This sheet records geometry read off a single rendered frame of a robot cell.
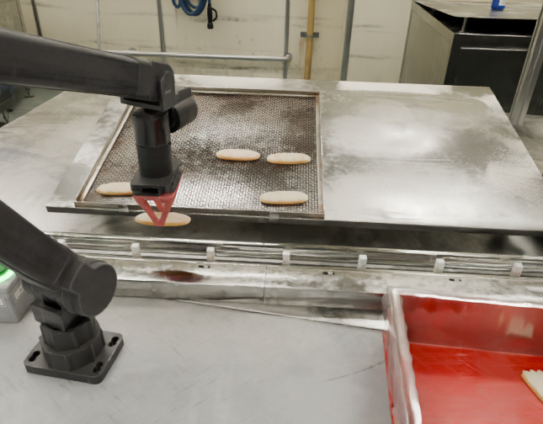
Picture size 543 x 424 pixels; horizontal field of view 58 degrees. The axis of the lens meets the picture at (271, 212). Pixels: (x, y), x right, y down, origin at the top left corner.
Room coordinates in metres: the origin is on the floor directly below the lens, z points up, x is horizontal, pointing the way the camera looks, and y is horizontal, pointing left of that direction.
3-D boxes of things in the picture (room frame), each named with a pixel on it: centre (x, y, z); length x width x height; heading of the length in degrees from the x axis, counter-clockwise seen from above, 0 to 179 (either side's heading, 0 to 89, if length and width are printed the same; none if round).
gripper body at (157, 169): (0.73, 0.20, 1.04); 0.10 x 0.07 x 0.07; 178
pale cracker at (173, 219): (0.73, 0.19, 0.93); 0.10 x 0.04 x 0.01; 88
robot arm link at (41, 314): (0.53, 0.29, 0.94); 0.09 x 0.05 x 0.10; 158
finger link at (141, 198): (0.73, 0.20, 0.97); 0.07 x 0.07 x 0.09; 88
